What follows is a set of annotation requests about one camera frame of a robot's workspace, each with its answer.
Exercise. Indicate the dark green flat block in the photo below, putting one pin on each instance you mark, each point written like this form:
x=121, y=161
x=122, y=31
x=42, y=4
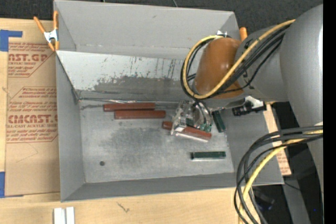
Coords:
x=219, y=122
x=208, y=155

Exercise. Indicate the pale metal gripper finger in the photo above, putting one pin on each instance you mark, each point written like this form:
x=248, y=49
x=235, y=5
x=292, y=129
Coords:
x=182, y=110
x=189, y=136

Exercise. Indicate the grey metal bin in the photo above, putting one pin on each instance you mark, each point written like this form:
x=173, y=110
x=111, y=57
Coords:
x=147, y=154

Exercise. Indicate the brown cardboard board, red print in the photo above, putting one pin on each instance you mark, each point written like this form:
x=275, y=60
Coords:
x=31, y=162

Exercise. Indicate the red-brown flat block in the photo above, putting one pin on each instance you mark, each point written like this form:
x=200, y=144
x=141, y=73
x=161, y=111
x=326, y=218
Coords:
x=199, y=133
x=139, y=114
x=128, y=107

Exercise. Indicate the black cylinder on white bracket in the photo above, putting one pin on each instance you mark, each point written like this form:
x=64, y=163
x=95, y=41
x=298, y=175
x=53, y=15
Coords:
x=243, y=109

